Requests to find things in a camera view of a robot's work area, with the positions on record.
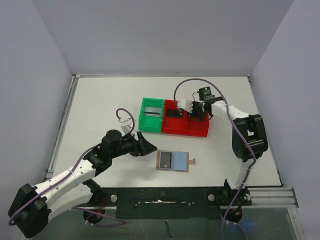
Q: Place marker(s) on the aluminium front rail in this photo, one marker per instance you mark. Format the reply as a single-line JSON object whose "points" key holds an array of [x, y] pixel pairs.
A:
{"points": [[267, 197]]}

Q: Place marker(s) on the silver card in green bin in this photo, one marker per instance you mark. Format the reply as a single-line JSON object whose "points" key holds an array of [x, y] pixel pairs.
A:
{"points": [[152, 111]]}

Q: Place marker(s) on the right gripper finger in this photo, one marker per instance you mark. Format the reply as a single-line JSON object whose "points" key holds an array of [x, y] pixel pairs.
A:
{"points": [[203, 116], [194, 116]]}

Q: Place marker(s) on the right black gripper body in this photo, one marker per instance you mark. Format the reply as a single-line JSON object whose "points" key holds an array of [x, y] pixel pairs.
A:
{"points": [[194, 110]]}

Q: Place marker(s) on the green plastic bin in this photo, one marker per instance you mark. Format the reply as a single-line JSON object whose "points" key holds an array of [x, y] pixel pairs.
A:
{"points": [[150, 123]]}

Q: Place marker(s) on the aluminium rail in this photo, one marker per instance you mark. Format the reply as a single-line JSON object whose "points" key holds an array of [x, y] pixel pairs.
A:
{"points": [[62, 126], [267, 197]]}

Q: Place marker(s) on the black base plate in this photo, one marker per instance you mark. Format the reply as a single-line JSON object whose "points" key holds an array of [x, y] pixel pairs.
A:
{"points": [[169, 203]]}

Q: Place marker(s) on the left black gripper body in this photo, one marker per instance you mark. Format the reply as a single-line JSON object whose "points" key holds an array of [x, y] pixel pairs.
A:
{"points": [[126, 146]]}

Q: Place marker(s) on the black card in red bin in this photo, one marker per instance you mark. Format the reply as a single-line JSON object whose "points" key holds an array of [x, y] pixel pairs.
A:
{"points": [[174, 113]]}

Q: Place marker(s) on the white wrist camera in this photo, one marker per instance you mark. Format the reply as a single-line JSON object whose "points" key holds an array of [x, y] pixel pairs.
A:
{"points": [[127, 125], [186, 105]]}

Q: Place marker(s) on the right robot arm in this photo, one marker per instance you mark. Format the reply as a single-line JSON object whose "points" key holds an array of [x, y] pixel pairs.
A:
{"points": [[248, 139]]}

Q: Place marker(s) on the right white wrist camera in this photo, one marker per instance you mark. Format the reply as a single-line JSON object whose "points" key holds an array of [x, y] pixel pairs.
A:
{"points": [[186, 105]]}

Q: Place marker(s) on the tan leather card holder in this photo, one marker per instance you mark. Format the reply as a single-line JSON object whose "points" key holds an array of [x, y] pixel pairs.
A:
{"points": [[180, 161]]}

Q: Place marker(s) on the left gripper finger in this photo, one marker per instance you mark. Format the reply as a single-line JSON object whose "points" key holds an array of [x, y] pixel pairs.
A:
{"points": [[144, 147], [138, 153]]}

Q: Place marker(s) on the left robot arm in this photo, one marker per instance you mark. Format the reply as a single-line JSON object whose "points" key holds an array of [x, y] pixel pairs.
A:
{"points": [[34, 206]]}

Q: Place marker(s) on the aluminium left rail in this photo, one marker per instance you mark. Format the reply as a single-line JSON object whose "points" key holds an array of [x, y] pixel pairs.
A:
{"points": [[62, 126]]}

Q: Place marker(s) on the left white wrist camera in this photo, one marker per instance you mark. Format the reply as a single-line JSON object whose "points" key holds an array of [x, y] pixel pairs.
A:
{"points": [[127, 125]]}

